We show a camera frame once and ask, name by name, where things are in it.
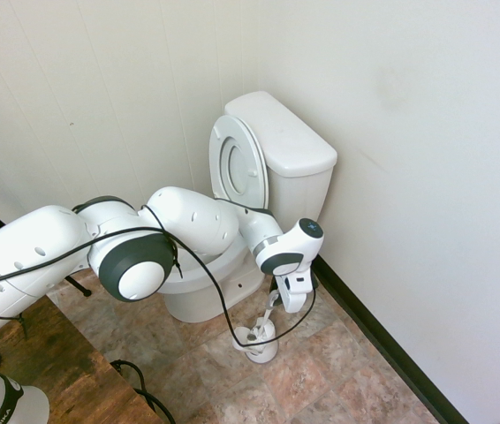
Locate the black wall baseboard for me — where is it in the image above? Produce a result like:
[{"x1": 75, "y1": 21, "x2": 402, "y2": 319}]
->
[{"x1": 310, "y1": 254, "x2": 470, "y2": 424}]

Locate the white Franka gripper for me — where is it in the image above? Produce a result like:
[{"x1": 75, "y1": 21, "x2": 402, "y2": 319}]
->
[{"x1": 268, "y1": 268, "x2": 315, "y2": 314}]

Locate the thick black power cable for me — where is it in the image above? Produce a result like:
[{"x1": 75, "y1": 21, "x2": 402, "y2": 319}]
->
[{"x1": 110, "y1": 359, "x2": 177, "y2": 424}]

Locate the white toilet tank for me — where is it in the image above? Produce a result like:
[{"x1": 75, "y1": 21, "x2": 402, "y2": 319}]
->
[{"x1": 266, "y1": 162, "x2": 336, "y2": 231}]

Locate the white toilet bowl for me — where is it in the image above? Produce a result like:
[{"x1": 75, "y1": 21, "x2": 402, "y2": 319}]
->
[{"x1": 160, "y1": 240, "x2": 278, "y2": 324}]

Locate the white toilet seat cover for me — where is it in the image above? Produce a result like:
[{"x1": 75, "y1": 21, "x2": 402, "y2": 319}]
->
[{"x1": 227, "y1": 141, "x2": 256, "y2": 196}]

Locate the white toilet brush holder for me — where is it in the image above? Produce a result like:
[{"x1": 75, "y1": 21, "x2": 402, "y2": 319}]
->
[{"x1": 231, "y1": 323, "x2": 279, "y2": 365}]

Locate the white toilet seat ring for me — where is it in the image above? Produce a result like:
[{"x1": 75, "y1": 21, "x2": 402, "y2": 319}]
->
[{"x1": 208, "y1": 113, "x2": 272, "y2": 211}]

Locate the dark wooden table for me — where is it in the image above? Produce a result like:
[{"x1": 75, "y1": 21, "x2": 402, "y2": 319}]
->
[{"x1": 0, "y1": 294, "x2": 163, "y2": 424}]

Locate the thin black camera cable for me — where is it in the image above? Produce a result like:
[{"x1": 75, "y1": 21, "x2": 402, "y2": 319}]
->
[{"x1": 0, "y1": 201, "x2": 318, "y2": 351}]

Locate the white toilet brush grey handle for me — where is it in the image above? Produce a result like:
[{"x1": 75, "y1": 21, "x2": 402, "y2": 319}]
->
[{"x1": 248, "y1": 292, "x2": 278, "y2": 344}]

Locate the white toilet tank lid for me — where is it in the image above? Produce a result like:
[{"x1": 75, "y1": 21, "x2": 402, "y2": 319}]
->
[{"x1": 223, "y1": 90, "x2": 339, "y2": 178}]

